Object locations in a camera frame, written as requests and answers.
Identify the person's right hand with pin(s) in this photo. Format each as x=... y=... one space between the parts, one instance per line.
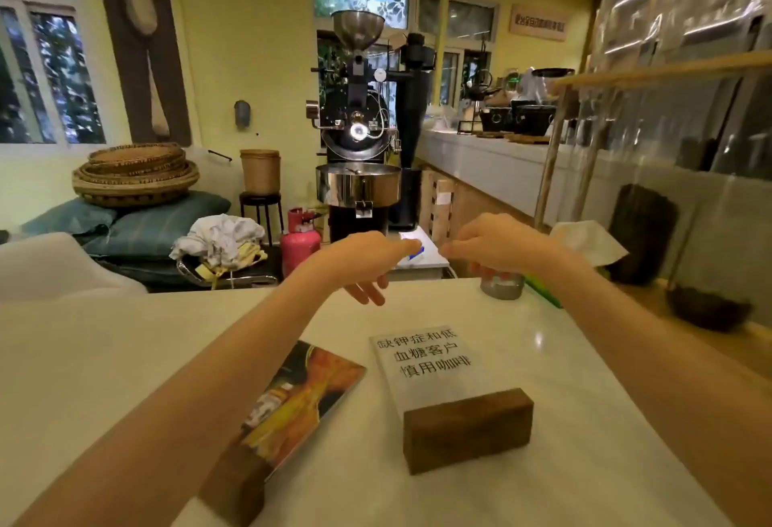
x=506 y=243

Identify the person's left hand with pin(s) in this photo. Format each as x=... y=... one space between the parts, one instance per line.
x=362 y=261

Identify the white sign with wooden base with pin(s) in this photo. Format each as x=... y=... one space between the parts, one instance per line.
x=422 y=364

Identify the colourful picture sign wooden base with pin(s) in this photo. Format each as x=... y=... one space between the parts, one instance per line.
x=301 y=400

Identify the person's left forearm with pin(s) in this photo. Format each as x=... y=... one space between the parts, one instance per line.
x=199 y=388

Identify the person's right forearm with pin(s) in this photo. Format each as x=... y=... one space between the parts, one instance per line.
x=651 y=358

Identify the plastic container with blue lid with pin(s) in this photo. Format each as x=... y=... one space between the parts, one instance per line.
x=416 y=253

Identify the pink gas cylinder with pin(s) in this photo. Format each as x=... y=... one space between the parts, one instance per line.
x=298 y=243

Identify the white low table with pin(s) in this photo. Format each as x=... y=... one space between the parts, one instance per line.
x=431 y=261

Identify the wooden pallet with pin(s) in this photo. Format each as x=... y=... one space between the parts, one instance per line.
x=437 y=207

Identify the green tissue pack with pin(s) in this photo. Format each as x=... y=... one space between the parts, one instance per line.
x=594 y=243

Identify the black round stool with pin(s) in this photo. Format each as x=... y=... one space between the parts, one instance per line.
x=261 y=201

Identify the yellow cloth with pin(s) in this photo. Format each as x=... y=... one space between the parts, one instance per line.
x=241 y=261

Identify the black appliance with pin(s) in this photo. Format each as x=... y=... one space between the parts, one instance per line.
x=525 y=118

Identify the dark coffee beans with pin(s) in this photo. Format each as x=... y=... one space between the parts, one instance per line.
x=642 y=237

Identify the pile of white cloths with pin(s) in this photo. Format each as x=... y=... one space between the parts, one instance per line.
x=217 y=237

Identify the black kettle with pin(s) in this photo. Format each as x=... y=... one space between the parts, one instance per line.
x=482 y=89

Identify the large teal cushion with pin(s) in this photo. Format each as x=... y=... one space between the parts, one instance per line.
x=157 y=225

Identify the wooden rack with glass tubes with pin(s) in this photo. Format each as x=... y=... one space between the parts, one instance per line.
x=663 y=71

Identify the large woven basket tray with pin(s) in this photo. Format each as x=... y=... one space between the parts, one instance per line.
x=133 y=192

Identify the small woven basket tray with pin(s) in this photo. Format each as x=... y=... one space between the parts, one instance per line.
x=135 y=156

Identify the small teal cushion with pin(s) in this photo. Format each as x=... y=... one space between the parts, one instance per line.
x=69 y=219

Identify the light grey chair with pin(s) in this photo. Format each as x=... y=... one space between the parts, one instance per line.
x=54 y=267

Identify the large window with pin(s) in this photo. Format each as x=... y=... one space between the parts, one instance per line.
x=60 y=74

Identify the grey wall fixture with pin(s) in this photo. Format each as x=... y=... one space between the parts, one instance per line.
x=242 y=115

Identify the small beige wall sign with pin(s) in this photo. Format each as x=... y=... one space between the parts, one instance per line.
x=538 y=22

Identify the brown spoon wall art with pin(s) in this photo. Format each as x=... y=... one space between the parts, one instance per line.
x=166 y=62

